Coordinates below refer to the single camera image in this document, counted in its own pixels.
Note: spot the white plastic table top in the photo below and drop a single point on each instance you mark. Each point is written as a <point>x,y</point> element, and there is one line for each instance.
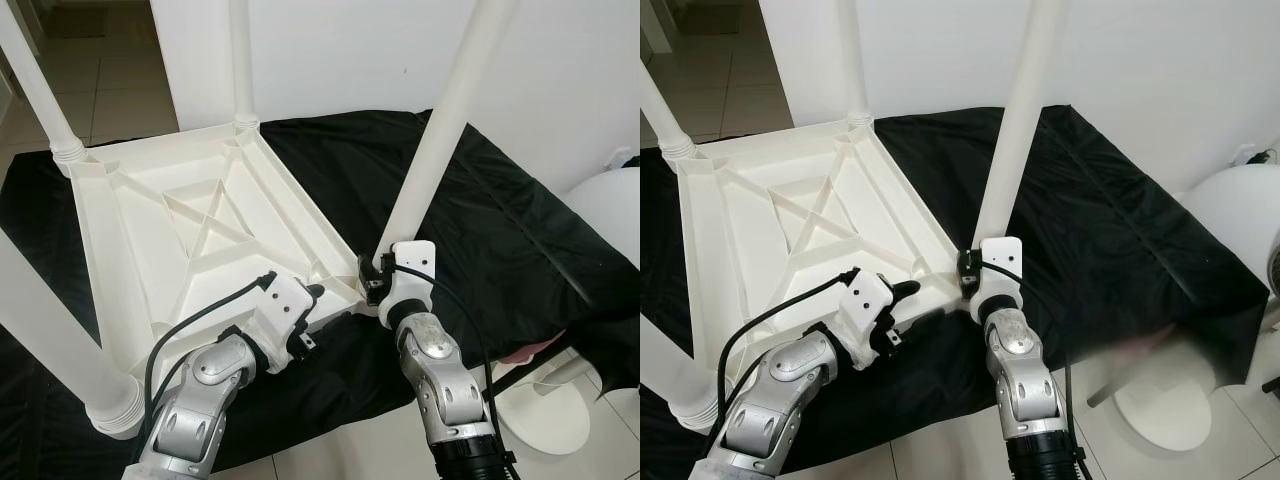
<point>130,220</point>
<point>740,220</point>

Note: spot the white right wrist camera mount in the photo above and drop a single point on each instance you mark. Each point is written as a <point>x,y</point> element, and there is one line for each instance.
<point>1003,252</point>
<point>415,255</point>

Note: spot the wall socket with black plug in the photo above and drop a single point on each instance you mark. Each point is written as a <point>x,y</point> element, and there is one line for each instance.
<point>1255,155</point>
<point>620,158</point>

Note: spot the white door frame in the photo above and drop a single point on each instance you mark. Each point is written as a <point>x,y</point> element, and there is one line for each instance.
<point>660,25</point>

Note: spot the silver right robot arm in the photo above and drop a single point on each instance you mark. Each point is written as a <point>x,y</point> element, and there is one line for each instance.
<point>1020,360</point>
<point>435,360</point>

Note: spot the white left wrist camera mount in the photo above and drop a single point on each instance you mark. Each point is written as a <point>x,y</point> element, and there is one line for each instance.
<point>285,300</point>
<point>865,298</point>

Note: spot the black cloth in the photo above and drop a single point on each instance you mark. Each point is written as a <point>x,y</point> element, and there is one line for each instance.
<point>520,220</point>
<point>1130,210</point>

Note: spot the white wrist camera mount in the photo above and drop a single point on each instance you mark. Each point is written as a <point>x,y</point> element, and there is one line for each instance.
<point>415,255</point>
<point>865,298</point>
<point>285,300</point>
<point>1003,252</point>

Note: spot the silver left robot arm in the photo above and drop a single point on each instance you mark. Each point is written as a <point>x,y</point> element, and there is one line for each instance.
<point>215,370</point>
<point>790,370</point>

